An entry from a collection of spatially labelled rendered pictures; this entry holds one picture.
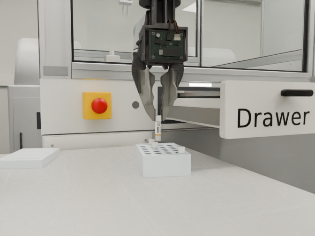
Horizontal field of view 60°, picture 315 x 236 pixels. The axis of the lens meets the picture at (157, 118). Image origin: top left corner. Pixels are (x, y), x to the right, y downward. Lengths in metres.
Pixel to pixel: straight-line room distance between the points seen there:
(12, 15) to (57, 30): 3.41
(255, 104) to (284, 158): 0.59
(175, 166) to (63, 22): 0.50
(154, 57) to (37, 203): 0.26
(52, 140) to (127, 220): 0.48
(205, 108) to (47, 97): 0.40
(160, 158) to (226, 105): 0.16
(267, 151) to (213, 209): 0.73
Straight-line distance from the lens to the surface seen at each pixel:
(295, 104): 0.64
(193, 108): 0.65
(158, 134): 0.49
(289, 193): 0.44
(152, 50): 0.43
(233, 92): 0.53
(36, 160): 0.58
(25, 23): 4.14
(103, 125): 0.78
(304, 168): 1.22
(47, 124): 0.77
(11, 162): 0.60
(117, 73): 0.79
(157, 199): 0.38
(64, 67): 0.77
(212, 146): 0.92
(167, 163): 0.47
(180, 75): 0.50
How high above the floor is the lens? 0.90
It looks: 4 degrees down
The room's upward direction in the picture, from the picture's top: straight up
